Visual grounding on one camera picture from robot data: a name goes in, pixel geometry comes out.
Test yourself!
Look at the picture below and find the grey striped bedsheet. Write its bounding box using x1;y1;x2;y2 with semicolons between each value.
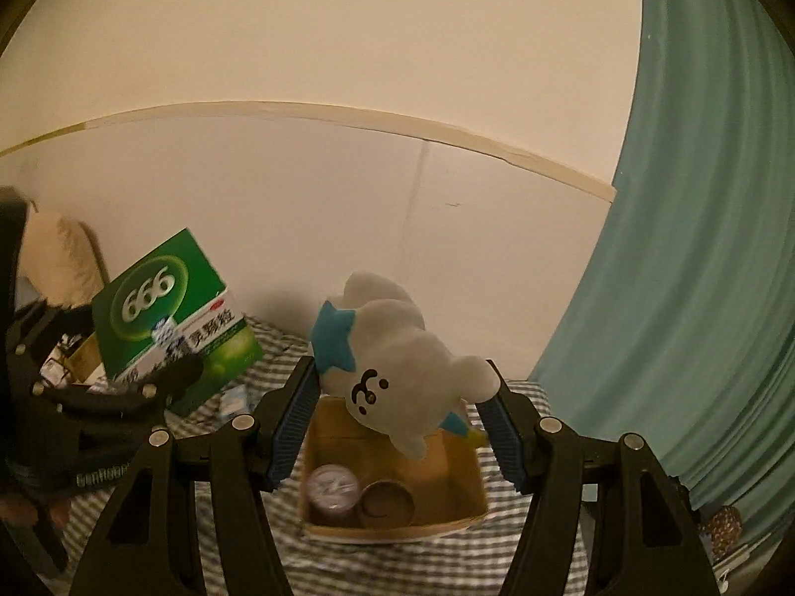
62;316;715;596

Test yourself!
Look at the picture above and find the spotted brown cloth item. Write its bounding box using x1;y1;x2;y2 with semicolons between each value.
699;506;743;556

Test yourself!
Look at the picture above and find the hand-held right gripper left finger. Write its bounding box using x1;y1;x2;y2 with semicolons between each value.
68;357;322;596

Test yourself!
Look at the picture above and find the brown round can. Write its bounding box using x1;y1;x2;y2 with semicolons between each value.
355;478;416;528

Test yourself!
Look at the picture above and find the cream pillow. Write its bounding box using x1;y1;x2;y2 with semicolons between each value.
18;211;108;308

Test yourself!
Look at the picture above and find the grey plush toy blue star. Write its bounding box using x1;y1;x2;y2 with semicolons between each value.
311;270;501;460

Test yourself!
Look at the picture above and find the silver-topped can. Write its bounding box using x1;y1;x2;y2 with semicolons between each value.
307;464;362;525

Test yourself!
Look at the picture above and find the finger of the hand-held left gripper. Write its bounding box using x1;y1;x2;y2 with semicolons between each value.
7;303;97;362
34;359;207;416

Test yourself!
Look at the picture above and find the teal curtain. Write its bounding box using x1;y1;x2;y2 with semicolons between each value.
528;0;795;547

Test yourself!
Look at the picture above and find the green carton box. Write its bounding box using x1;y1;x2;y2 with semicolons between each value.
92;227;265;417

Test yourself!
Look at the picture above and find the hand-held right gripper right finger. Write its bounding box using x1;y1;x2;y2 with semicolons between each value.
477;359;721;596

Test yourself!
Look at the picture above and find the small white blue packet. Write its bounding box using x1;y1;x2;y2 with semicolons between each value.
217;385;255;423

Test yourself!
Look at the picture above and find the small cardboard box with packets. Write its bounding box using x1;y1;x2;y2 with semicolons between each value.
43;332;109;392

